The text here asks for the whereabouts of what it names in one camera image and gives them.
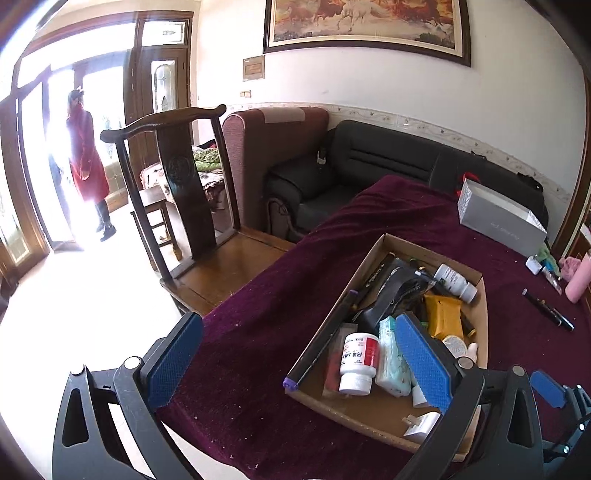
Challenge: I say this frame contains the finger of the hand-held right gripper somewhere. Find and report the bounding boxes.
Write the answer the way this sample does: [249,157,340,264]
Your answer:
[529,368,591,417]

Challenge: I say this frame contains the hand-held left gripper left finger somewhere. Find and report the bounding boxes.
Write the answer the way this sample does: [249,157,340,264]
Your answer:
[52,311,205,480]

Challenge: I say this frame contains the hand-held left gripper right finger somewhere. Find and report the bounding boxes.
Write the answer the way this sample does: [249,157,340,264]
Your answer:
[394,313,546,480]

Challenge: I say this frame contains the teal tissue pack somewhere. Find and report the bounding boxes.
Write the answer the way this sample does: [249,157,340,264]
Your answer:
[374,316,415,398]

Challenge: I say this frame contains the yellow packet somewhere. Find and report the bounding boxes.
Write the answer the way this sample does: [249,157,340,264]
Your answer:
[424,294,465,341]

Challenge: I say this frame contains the large white charger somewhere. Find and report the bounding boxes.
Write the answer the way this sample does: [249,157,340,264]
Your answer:
[401,410,443,445]

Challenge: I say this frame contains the red label white bottle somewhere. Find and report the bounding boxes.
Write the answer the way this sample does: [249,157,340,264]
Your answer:
[338,332,380,397]

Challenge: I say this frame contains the cardboard box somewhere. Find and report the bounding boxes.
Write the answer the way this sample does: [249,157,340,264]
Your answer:
[283,233,490,463]

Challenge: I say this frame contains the green label white bottle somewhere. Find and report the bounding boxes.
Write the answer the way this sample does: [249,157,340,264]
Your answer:
[433,263,479,304]

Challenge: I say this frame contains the yellow capped black marker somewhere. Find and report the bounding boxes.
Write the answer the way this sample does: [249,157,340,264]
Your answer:
[405,257,438,283]

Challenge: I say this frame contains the purple capped black marker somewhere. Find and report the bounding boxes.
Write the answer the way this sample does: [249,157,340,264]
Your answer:
[283,289,360,394]

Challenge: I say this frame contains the grey capped black marker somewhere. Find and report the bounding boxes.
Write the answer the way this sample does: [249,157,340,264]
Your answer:
[521,288,562,320]

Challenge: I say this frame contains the cosmetic tube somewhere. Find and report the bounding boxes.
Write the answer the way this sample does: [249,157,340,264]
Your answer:
[540,266,565,297]

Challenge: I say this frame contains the pink bottle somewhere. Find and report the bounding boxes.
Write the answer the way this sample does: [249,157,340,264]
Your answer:
[564,251,591,305]

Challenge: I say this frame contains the green cloth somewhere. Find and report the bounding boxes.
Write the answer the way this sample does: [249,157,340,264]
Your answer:
[536,242,556,274]

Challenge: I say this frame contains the grey rectangular box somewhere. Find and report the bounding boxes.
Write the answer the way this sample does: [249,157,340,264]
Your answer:
[457,178,549,258]

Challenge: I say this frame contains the wooden cabinet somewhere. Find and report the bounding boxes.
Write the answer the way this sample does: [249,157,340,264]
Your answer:
[550,78,591,261]

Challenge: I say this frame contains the dark wooden chair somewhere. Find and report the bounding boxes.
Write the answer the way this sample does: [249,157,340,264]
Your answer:
[100,104,302,320]

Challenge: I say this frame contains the low wooden table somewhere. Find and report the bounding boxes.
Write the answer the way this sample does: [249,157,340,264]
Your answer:
[130,142,228,241]

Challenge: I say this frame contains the black sofa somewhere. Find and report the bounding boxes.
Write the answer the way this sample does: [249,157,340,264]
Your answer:
[264,119,549,244]

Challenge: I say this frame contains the brown armchair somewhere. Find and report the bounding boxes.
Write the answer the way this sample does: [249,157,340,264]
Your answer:
[221,106,331,232]

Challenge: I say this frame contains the wooden glass door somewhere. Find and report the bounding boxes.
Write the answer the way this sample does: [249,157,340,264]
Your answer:
[0,9,195,282]

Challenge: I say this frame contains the framed horse painting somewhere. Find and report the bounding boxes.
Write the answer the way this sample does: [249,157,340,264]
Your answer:
[262,0,473,68]

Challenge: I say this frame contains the wall plaque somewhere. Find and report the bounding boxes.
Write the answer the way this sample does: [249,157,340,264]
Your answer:
[242,55,267,82]

